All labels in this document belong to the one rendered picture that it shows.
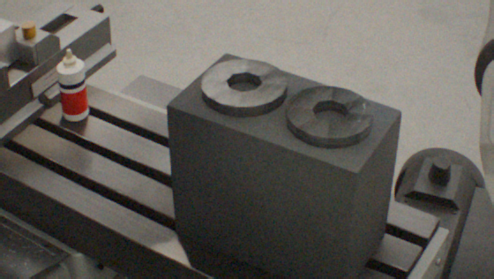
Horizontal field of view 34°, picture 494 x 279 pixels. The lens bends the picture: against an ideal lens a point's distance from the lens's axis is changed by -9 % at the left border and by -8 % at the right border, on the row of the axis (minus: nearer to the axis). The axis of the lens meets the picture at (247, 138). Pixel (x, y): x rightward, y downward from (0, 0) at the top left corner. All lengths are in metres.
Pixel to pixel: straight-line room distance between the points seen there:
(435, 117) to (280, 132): 1.99
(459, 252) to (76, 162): 0.73
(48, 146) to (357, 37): 2.16
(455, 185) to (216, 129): 0.81
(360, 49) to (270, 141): 2.29
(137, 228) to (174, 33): 2.21
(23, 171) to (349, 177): 0.49
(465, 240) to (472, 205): 0.10
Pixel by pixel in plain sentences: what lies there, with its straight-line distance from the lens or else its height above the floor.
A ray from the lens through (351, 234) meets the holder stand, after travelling 0.88.
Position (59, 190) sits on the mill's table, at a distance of 1.11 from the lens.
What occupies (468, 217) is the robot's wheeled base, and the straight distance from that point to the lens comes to 1.62.
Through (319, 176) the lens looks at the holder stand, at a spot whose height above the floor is 1.09.
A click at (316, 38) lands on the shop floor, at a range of 3.18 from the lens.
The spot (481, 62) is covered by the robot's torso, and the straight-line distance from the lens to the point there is 1.18.
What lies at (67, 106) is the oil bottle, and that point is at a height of 0.95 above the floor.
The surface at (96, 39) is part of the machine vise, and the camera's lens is 1.32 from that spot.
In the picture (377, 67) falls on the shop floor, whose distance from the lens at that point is 3.05.
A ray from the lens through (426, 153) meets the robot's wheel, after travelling 1.72.
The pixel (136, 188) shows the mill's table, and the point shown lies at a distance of 1.10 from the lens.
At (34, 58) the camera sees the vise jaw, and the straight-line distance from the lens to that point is 1.22.
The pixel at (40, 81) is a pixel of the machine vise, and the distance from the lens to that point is 1.24.
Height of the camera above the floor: 1.64
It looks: 38 degrees down
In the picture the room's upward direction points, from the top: straight up
